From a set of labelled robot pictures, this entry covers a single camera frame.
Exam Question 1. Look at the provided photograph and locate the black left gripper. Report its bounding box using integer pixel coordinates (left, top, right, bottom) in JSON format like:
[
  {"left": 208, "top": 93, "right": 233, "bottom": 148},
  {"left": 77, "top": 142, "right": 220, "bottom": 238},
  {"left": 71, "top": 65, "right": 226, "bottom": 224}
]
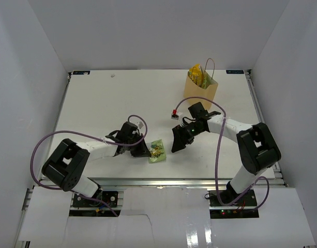
[{"left": 126, "top": 133, "right": 151, "bottom": 157}]

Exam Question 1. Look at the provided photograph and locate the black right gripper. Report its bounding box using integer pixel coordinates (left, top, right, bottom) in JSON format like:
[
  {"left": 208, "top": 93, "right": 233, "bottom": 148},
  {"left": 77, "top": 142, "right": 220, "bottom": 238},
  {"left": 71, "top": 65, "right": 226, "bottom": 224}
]
[{"left": 172, "top": 122, "right": 205, "bottom": 152}]

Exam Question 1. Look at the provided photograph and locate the green candy packet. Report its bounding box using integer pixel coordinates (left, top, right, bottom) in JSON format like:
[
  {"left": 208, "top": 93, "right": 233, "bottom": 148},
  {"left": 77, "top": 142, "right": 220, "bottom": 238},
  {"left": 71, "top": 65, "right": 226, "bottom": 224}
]
[{"left": 148, "top": 139, "right": 167, "bottom": 163}]

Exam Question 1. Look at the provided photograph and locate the light green sachet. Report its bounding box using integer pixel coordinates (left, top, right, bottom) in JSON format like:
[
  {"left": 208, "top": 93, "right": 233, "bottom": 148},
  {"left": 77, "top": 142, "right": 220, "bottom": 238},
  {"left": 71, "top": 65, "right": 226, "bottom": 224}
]
[{"left": 201, "top": 77, "right": 208, "bottom": 89}]

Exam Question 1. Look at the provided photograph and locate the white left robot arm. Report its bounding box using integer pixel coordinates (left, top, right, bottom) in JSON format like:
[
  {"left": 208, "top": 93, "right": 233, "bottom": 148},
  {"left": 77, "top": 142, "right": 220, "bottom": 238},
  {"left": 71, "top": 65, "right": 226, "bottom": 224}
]
[{"left": 41, "top": 121, "right": 150, "bottom": 206}]

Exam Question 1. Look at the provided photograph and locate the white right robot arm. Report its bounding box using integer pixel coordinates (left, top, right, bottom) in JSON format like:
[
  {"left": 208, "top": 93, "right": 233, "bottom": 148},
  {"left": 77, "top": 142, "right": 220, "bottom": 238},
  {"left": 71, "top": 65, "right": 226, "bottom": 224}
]
[{"left": 171, "top": 102, "right": 281, "bottom": 206}]

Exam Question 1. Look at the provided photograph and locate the brown paper bag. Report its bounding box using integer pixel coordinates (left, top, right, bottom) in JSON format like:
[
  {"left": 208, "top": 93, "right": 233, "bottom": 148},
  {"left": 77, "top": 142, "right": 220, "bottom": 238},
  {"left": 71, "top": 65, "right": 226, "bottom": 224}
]
[{"left": 184, "top": 58, "right": 218, "bottom": 101}]

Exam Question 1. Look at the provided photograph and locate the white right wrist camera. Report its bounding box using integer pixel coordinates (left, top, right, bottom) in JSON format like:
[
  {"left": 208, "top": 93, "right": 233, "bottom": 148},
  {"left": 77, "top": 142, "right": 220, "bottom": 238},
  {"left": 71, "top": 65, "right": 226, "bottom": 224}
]
[{"left": 171, "top": 109, "right": 183, "bottom": 121}]

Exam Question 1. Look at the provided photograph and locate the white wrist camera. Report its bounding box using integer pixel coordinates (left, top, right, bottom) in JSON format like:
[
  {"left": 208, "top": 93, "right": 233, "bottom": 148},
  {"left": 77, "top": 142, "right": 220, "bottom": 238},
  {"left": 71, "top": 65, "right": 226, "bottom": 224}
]
[
  {"left": 136, "top": 121, "right": 144, "bottom": 130},
  {"left": 171, "top": 109, "right": 183, "bottom": 121}
]

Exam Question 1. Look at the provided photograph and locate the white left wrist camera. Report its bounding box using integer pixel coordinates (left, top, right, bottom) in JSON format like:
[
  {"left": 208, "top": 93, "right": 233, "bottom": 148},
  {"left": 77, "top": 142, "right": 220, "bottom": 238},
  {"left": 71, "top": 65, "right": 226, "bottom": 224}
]
[{"left": 136, "top": 121, "right": 144, "bottom": 130}]

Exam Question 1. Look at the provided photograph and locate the aluminium table front rail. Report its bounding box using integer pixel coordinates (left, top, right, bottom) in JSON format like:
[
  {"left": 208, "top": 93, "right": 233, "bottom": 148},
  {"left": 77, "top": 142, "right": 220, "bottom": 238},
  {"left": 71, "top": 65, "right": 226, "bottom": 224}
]
[{"left": 38, "top": 178, "right": 285, "bottom": 187}]

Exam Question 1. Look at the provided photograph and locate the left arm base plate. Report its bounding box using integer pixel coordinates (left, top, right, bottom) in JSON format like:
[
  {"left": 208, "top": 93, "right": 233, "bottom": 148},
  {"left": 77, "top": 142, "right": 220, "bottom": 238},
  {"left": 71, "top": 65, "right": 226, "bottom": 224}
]
[{"left": 71, "top": 190, "right": 120, "bottom": 216}]

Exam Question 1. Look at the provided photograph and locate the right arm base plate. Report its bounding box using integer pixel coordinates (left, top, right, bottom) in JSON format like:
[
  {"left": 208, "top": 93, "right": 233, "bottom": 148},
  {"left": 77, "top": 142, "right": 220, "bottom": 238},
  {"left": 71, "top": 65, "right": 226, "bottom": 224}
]
[{"left": 204, "top": 190, "right": 259, "bottom": 220}]

